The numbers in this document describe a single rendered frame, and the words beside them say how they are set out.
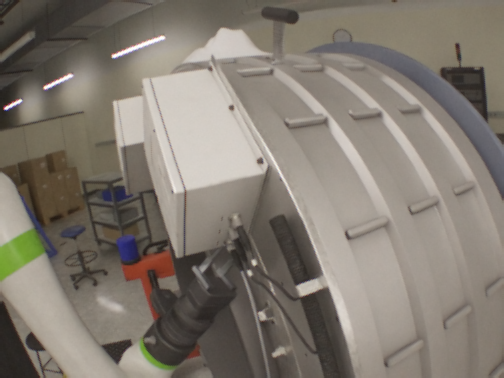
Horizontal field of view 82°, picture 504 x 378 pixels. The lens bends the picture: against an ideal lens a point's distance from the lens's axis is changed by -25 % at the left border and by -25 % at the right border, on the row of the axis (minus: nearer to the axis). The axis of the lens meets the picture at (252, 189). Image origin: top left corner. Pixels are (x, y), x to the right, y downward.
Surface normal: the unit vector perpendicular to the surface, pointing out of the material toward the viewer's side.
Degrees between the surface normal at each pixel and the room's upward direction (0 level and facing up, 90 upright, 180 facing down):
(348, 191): 49
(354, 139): 41
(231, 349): 37
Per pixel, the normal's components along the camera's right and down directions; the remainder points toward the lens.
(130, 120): 0.24, -0.41
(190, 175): 0.16, -0.59
